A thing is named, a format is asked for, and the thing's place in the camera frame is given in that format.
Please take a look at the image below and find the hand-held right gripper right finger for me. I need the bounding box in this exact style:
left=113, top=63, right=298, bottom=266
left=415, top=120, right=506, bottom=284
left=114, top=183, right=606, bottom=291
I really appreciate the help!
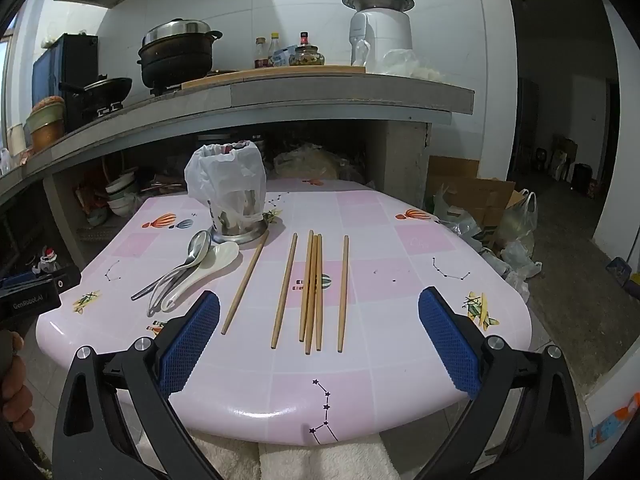
left=417, top=286, right=586, bottom=480

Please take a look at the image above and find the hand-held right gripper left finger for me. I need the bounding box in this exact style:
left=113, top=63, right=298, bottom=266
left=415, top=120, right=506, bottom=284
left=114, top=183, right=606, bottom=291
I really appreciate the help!
left=52, top=290, right=221, bottom=480

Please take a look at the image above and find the metal spoon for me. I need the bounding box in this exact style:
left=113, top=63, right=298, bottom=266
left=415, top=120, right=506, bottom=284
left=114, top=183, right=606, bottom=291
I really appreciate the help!
left=147, top=250, right=208, bottom=317
left=131, top=230, right=212, bottom=302

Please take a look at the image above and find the white ceramic spoon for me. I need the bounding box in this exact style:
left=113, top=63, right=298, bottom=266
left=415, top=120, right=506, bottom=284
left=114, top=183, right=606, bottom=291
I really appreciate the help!
left=170, top=247, right=216, bottom=296
left=161, top=241, right=241, bottom=311

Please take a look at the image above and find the wooden chopstick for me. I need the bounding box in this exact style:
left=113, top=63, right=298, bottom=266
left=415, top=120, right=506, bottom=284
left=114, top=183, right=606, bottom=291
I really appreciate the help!
left=299, top=230, right=314, bottom=343
left=221, top=230, right=270, bottom=336
left=315, top=234, right=324, bottom=352
left=271, top=232, right=298, bottom=350
left=338, top=235, right=350, bottom=353
left=305, top=234, right=319, bottom=356

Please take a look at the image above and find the person's left hand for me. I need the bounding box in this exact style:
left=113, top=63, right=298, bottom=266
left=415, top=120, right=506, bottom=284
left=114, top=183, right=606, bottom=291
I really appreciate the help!
left=0, top=332, right=26, bottom=426

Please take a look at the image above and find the cooking oil bottle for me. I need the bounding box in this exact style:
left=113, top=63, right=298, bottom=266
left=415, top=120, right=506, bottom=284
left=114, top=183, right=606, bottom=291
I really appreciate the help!
left=31, top=246, right=63, bottom=277

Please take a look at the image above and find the steel dish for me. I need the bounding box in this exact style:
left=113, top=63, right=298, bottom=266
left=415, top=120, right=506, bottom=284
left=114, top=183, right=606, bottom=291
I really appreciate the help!
left=209, top=222, right=270, bottom=246

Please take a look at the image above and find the grey plastic bag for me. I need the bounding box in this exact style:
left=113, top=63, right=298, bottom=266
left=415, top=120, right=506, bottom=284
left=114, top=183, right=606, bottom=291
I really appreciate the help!
left=432, top=185, right=483, bottom=252

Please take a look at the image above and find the yellowish plastic bag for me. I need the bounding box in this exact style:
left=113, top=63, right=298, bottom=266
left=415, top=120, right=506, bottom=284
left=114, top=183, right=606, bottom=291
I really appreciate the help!
left=497, top=189, right=540, bottom=256

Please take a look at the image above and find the stack of ceramic bowls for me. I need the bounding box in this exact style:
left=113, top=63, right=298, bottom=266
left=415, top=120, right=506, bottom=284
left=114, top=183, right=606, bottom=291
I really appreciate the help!
left=104, top=171, right=142, bottom=218

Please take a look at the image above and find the cardboard box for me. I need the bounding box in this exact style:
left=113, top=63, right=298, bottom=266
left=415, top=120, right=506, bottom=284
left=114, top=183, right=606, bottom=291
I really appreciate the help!
left=424, top=155, right=517, bottom=252

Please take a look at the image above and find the white jar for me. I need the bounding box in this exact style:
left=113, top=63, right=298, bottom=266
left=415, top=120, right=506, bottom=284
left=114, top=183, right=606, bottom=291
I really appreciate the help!
left=7, top=124, right=28, bottom=156

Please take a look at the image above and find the brown ceramic pot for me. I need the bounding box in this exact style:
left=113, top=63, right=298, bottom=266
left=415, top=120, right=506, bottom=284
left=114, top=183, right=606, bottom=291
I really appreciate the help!
left=30, top=124, right=66, bottom=153

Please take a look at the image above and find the blue dustpan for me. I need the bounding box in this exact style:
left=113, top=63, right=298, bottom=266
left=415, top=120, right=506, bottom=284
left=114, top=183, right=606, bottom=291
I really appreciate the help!
left=605, top=257, right=632, bottom=288

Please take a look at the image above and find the black bin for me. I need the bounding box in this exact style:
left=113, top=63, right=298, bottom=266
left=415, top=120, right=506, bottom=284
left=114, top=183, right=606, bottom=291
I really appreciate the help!
left=572, top=162, right=594, bottom=195

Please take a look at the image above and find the beige sack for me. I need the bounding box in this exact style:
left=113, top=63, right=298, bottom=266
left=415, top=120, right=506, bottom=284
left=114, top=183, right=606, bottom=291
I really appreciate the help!
left=272, top=144, right=353, bottom=182

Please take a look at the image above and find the black wok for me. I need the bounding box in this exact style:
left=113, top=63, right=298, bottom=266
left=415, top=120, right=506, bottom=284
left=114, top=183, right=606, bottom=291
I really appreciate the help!
left=59, top=77, right=134, bottom=107

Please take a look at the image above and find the black cabinet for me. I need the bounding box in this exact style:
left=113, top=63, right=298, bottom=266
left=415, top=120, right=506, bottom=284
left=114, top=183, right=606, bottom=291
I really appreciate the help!
left=32, top=33, right=99, bottom=133

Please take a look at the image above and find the grey concrete counter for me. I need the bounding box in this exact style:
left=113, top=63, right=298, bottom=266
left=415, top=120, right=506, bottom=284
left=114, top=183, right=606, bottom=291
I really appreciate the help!
left=0, top=71, right=476, bottom=241

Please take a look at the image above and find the black pot with steel lid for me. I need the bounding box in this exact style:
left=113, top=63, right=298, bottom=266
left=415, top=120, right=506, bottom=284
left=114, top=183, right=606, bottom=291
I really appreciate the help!
left=137, top=18, right=224, bottom=90

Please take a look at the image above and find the wooden cutting board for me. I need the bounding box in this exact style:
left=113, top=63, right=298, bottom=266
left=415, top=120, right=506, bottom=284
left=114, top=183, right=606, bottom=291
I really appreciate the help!
left=181, top=64, right=368, bottom=90

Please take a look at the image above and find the clear plastic bag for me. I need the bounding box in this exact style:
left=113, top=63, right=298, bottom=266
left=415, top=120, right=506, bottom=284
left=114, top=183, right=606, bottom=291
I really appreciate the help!
left=382, top=48, right=445, bottom=84

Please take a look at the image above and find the glass pickle jar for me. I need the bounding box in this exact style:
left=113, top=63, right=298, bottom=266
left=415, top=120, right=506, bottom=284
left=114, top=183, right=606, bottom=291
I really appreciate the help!
left=293, top=45, right=326, bottom=66

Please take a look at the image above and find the white air fryer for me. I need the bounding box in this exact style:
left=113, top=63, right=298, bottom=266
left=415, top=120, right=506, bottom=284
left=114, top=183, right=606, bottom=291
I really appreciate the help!
left=349, top=7, right=414, bottom=75

